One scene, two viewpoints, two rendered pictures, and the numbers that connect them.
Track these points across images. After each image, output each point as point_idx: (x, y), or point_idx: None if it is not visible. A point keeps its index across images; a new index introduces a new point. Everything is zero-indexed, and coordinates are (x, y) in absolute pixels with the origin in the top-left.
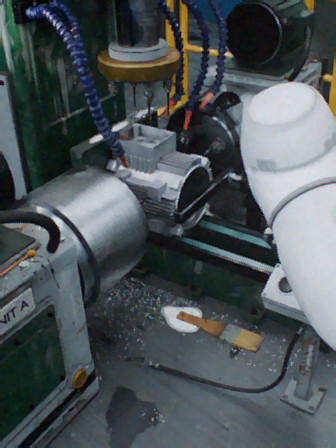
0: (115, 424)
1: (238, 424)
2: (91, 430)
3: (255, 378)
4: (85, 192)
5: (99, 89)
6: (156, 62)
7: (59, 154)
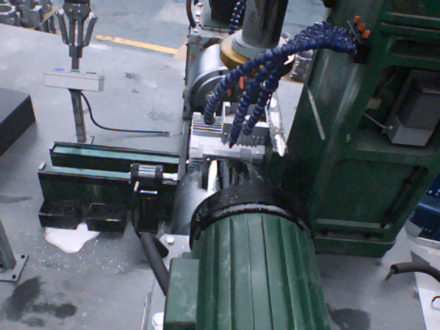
0: (164, 110)
1: (111, 122)
2: (172, 106)
3: (110, 141)
4: (216, 54)
5: (325, 119)
6: (228, 38)
7: (300, 114)
